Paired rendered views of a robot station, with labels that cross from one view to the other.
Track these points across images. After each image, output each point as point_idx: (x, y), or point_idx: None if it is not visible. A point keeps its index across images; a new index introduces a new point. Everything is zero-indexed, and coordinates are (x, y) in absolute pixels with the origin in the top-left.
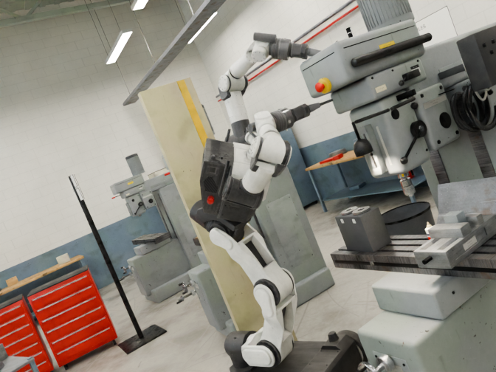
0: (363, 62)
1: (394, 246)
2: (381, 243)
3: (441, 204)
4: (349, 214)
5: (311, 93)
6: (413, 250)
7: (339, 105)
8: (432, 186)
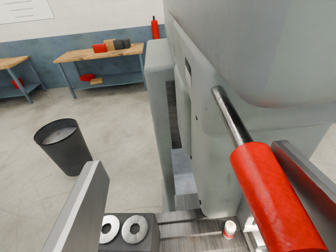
0: None
1: (175, 244)
2: (158, 246)
3: (175, 166)
4: (114, 239)
5: (334, 67)
6: (211, 250)
7: (240, 117)
8: (163, 150)
